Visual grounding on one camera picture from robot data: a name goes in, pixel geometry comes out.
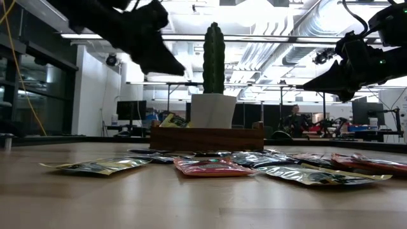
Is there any brown wooden tea box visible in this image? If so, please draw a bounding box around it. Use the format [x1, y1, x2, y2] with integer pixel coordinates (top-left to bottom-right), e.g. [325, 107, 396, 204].
[149, 120, 265, 152]

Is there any black partition panel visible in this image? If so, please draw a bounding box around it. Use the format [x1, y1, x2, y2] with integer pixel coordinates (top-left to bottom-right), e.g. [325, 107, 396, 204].
[186, 101, 280, 130]

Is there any black aluminium table frame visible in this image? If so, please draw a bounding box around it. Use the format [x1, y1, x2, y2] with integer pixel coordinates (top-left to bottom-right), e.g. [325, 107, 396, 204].
[0, 135, 407, 155]

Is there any green cactus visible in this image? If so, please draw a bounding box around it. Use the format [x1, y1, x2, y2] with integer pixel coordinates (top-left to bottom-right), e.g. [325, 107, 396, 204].
[202, 22, 226, 95]

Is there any black computer monitor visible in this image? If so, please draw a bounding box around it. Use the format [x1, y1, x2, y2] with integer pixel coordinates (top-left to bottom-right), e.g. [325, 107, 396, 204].
[352, 96, 386, 127]
[116, 100, 148, 121]

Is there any black silver snack packet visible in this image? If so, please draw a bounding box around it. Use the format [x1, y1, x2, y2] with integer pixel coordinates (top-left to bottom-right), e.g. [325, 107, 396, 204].
[229, 151, 300, 169]

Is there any yellow tea packet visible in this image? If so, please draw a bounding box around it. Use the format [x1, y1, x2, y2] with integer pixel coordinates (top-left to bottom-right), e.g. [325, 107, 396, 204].
[38, 157, 152, 176]
[158, 113, 190, 128]
[256, 163, 393, 186]

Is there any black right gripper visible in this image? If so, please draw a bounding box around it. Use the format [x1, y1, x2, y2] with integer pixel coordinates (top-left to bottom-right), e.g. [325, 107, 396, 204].
[301, 31, 387, 103]

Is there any grey metal post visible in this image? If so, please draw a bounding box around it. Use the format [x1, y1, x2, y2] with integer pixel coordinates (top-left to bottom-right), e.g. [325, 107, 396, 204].
[0, 133, 15, 152]

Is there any black ceiling camera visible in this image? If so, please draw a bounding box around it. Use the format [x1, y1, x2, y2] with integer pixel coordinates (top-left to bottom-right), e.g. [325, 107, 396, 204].
[105, 53, 119, 67]
[312, 48, 336, 66]

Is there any blue tea packet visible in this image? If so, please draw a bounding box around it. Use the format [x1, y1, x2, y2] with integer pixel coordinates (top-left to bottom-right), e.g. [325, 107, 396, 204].
[193, 150, 233, 158]
[127, 148, 172, 155]
[136, 153, 195, 165]

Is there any silver air duct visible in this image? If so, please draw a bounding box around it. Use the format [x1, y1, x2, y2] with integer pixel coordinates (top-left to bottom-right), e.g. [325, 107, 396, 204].
[281, 0, 354, 66]

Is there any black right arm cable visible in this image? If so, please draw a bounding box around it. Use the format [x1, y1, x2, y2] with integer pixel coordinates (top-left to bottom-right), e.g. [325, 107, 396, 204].
[341, 0, 370, 38]

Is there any person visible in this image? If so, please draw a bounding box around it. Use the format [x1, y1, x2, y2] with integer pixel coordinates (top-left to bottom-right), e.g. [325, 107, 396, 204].
[282, 104, 308, 139]

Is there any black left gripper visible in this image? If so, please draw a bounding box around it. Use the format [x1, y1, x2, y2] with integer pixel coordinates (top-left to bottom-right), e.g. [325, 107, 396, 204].
[104, 0, 186, 76]

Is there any yellow cable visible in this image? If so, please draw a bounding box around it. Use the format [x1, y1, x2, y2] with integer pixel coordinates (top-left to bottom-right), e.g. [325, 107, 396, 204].
[0, 0, 48, 137]

